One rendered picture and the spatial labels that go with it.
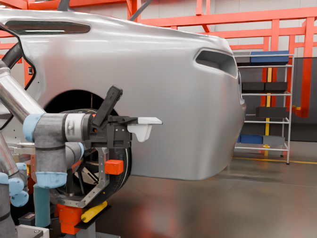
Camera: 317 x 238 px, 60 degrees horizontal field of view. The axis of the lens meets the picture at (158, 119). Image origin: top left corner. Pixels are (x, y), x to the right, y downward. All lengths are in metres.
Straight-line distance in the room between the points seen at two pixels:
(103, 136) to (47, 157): 0.15
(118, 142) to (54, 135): 0.16
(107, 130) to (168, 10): 10.81
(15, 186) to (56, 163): 0.57
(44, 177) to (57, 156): 0.06
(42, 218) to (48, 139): 1.20
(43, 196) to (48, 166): 1.10
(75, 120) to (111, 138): 0.10
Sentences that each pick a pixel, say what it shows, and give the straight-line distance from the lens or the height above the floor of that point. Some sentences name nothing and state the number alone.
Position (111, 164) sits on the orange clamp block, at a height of 0.88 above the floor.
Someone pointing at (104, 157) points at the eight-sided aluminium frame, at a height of 0.91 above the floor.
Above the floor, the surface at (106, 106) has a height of 1.27.
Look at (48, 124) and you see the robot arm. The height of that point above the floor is 1.23.
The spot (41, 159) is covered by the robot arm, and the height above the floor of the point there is 1.14.
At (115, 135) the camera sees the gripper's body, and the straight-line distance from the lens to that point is 0.69.
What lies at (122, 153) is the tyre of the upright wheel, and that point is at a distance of 1.78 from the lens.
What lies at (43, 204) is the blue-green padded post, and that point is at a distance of 1.87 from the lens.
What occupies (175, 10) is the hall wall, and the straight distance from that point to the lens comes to 11.35.
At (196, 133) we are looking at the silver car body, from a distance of 1.69.
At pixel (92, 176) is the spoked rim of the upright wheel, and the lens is 1.87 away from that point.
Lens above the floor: 1.32
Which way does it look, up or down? 6 degrees down
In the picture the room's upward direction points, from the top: straight up
